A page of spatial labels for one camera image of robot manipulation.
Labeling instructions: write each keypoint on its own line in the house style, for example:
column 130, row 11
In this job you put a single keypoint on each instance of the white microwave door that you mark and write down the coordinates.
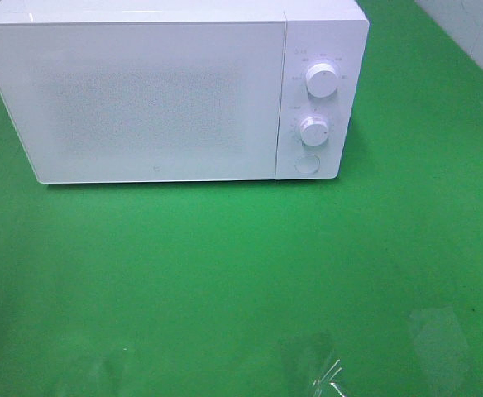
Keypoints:
column 131, row 102

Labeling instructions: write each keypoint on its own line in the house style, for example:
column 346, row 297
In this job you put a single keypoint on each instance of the white microwave oven body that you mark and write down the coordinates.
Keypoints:
column 314, row 30

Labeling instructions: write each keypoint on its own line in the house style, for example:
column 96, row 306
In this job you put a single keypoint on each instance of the white microwave knob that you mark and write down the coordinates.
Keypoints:
column 322, row 79
column 314, row 130

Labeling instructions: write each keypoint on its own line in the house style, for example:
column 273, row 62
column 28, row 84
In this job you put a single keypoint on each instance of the round white door release button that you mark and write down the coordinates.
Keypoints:
column 307, row 164

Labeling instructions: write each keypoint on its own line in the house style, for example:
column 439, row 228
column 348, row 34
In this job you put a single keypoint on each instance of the clear tape strip on table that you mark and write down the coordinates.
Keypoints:
column 327, row 385

